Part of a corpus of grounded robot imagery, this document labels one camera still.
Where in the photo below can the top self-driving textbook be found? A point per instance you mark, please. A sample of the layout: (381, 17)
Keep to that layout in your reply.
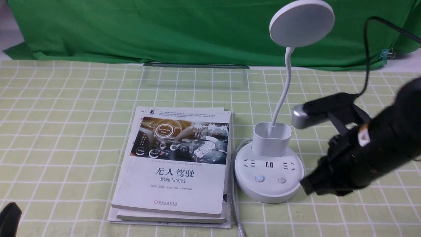
(171, 184)

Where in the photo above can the clear acrylic sheet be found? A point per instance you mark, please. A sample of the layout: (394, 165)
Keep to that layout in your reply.
(166, 76)

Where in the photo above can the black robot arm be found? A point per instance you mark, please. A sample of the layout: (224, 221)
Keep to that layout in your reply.
(394, 134)

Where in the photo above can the white round desk lamp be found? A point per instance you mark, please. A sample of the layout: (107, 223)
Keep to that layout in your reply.
(266, 169)

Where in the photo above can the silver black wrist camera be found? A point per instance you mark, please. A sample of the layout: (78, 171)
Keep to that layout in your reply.
(338, 108)

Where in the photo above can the black object at corner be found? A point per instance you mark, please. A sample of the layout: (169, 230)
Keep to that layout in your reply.
(9, 220)

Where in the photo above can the green binder clip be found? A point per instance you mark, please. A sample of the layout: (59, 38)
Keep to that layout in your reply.
(387, 54)

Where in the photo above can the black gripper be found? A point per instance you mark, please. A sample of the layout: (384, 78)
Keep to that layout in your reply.
(348, 166)

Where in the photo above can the green backdrop cloth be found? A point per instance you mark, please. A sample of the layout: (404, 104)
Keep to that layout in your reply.
(192, 31)

